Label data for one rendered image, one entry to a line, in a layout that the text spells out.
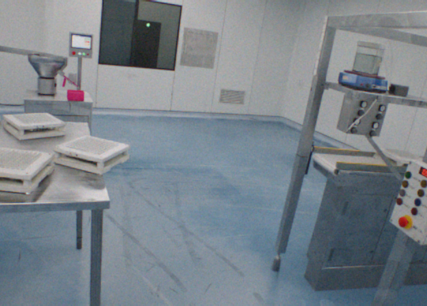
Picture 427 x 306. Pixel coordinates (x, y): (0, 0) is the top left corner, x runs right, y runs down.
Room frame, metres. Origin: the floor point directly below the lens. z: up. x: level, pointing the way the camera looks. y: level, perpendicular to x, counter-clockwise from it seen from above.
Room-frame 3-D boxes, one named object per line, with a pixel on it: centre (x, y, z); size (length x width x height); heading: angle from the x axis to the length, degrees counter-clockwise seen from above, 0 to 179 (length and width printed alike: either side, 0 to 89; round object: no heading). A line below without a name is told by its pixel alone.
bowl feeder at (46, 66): (3.49, 1.67, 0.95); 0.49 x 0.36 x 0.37; 117
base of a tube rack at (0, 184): (1.19, 0.74, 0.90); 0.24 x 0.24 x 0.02; 6
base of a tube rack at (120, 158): (1.49, 0.53, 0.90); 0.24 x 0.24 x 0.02; 77
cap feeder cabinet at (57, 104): (3.47, 1.60, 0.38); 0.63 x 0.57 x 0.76; 117
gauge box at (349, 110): (1.93, -0.78, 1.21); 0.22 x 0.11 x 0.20; 105
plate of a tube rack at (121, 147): (1.49, 0.53, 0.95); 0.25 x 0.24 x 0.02; 167
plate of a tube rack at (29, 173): (1.19, 0.74, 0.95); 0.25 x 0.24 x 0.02; 6
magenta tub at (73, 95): (3.36, 1.38, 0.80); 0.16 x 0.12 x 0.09; 117
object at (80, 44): (3.69, 1.48, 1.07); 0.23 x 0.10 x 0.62; 117
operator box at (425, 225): (1.18, -0.78, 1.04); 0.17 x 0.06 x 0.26; 15
